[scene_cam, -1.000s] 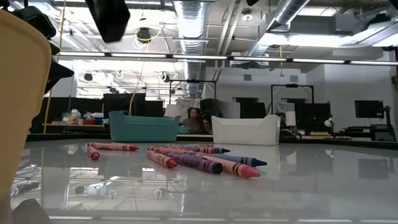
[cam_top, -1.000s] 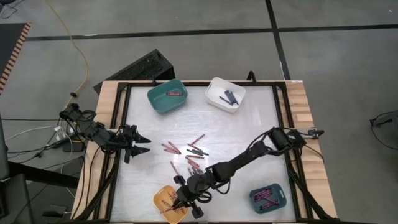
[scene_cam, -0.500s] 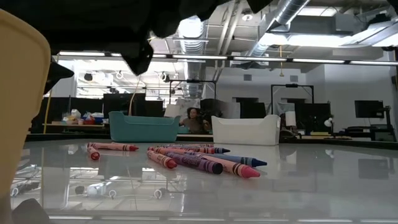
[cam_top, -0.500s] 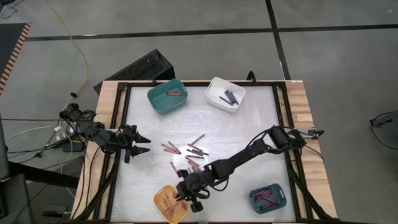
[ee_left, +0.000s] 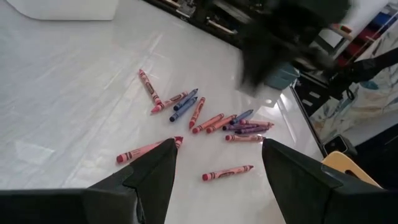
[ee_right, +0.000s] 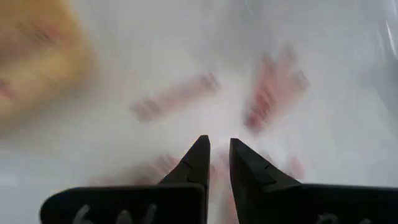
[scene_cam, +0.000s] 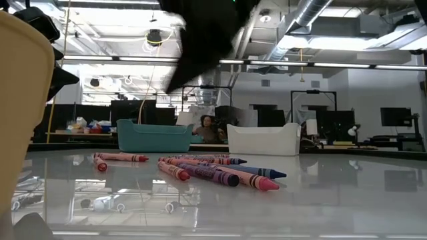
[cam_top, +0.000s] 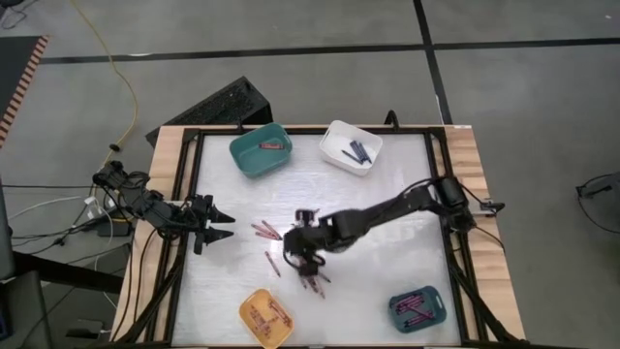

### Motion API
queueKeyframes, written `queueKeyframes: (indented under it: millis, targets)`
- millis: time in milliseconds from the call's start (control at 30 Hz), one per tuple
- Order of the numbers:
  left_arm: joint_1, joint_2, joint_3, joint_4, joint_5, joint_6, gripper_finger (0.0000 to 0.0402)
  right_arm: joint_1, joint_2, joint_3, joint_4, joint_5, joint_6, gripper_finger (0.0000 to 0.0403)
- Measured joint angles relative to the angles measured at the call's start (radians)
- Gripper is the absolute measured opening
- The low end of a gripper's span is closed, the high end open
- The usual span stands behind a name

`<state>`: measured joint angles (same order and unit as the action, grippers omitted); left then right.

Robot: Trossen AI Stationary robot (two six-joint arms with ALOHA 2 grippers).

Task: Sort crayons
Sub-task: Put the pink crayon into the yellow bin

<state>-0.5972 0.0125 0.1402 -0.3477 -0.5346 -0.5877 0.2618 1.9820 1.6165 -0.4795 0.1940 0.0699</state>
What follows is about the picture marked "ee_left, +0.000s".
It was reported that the white plastic bin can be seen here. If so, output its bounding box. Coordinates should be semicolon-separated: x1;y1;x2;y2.
6;0;120;21

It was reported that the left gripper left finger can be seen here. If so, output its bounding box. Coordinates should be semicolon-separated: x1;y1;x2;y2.
83;138;178;224

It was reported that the blue-grey plastic bin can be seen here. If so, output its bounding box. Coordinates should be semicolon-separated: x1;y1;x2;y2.
264;62;301;91

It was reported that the yellow plastic bin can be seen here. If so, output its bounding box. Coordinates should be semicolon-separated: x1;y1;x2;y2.
322;151;383;189

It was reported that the purple crayon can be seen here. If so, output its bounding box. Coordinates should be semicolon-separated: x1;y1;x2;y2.
234;126;270;135
222;123;261;131

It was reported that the blue crayon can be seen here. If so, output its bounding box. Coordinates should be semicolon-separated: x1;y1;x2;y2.
169;96;198;123
229;109;254;126
173;88;199;111

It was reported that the red crayon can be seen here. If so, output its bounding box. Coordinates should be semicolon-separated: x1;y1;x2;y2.
206;114;238;134
192;113;224;134
188;96;206;130

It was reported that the black table-level camera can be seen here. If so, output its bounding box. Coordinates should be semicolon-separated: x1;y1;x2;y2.
322;134;358;156

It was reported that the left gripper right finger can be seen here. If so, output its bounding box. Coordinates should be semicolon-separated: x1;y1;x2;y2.
262;138;398;224

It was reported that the paint-stained drop cloth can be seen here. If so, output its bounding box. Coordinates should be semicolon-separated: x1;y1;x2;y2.
309;18;398;144

